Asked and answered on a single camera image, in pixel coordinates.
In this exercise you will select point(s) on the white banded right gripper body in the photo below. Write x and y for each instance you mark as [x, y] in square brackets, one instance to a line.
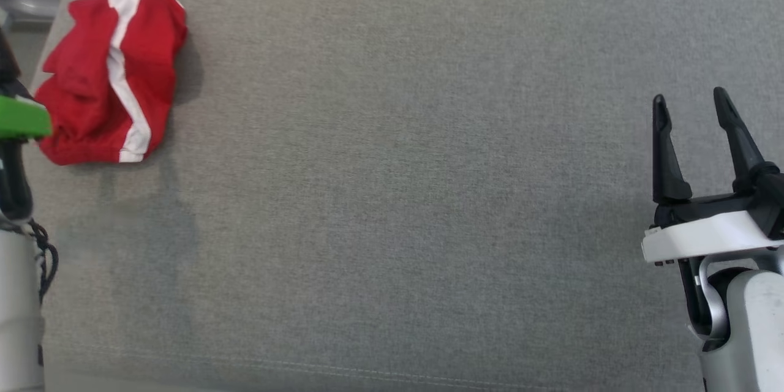
[704, 236]

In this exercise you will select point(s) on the red shorts with white stripe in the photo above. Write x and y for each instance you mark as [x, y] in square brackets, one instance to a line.
[86, 86]

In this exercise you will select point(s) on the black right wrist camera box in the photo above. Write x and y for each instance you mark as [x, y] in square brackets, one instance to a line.
[773, 202]

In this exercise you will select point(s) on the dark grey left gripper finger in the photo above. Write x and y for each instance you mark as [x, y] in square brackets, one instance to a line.
[7, 67]

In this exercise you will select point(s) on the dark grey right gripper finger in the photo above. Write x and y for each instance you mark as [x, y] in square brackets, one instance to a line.
[664, 165]
[741, 153]

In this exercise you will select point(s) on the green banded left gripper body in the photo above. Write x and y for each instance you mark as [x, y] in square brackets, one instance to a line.
[21, 117]

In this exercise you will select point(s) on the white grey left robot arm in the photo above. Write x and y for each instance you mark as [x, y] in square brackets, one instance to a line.
[18, 318]

